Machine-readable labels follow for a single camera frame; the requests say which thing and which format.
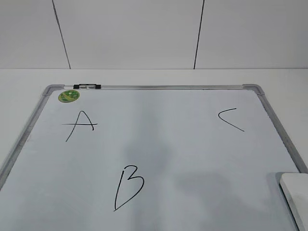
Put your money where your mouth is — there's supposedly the black marker pen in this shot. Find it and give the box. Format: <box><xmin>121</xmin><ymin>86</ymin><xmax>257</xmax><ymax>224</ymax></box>
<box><xmin>73</xmin><ymin>84</ymin><xmax>102</xmax><ymax>90</ymax></box>

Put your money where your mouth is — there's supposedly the white whiteboard with grey frame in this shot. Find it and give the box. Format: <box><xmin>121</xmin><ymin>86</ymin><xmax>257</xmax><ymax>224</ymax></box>
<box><xmin>0</xmin><ymin>84</ymin><xmax>308</xmax><ymax>231</ymax></box>

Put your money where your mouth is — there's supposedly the white whiteboard eraser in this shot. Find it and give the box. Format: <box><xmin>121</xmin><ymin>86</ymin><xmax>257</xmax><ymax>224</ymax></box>
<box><xmin>280</xmin><ymin>173</ymin><xmax>308</xmax><ymax>231</ymax></box>

